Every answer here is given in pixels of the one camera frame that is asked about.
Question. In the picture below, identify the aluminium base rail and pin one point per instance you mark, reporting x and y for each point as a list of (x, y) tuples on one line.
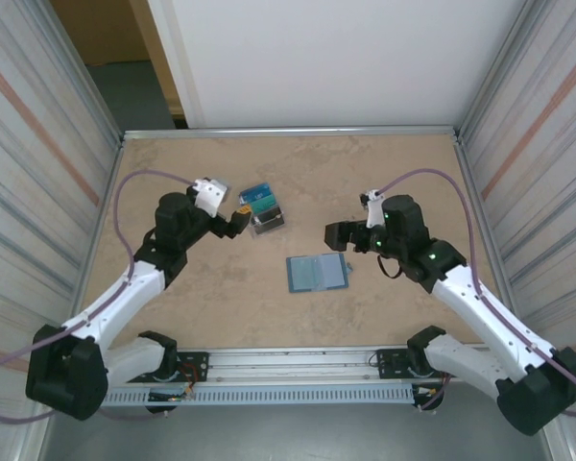
[(288, 365)]

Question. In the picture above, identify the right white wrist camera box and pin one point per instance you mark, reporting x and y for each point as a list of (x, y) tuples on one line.
[(372, 211)]

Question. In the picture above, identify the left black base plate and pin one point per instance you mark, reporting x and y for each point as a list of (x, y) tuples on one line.
[(197, 367)]

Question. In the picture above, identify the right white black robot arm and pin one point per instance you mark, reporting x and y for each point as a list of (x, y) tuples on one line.
[(485, 312)]

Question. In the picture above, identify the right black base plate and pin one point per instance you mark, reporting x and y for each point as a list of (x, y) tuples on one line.
[(389, 365)]

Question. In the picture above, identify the teal credit card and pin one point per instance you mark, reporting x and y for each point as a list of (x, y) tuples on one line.
[(264, 204)]

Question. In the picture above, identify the blue credit card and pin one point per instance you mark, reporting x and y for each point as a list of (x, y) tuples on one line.
[(256, 192)]

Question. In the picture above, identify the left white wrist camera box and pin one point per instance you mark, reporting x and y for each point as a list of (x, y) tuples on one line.
[(211, 197)]

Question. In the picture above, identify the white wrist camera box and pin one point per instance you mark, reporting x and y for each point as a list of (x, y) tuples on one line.
[(372, 211), (211, 197)]

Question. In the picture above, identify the blue card wallet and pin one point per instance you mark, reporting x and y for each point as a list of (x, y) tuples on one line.
[(317, 274)]

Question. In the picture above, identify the small circuit board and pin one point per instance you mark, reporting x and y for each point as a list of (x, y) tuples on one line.
[(170, 396)]

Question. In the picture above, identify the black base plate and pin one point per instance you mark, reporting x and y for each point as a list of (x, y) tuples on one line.
[(197, 367), (389, 365)]

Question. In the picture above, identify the aluminium side rail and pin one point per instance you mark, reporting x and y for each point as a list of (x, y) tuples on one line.
[(465, 168), (112, 168)]

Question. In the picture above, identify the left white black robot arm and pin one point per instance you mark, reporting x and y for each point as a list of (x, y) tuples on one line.
[(110, 307)]

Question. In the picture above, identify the white door frame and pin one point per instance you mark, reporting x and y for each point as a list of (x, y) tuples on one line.
[(177, 57)]

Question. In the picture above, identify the aluminium table edge rail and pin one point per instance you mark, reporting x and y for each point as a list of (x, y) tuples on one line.
[(293, 130)]

